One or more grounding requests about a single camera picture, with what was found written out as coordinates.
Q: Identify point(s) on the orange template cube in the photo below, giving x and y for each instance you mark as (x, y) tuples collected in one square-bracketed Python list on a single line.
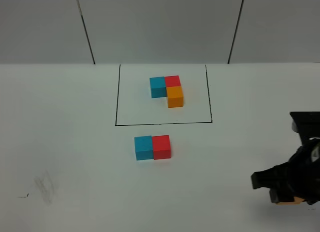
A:
[(175, 96)]

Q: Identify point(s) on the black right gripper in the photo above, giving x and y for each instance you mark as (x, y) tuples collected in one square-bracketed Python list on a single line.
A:
[(299, 176)]

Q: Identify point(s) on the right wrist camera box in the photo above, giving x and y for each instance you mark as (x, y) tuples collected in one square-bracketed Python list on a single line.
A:
[(306, 125)]

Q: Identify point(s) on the blue template cube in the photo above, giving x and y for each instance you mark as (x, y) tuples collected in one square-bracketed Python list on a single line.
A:
[(158, 87)]

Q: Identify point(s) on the red template cube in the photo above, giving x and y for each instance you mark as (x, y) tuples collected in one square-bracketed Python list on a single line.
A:
[(172, 81)]

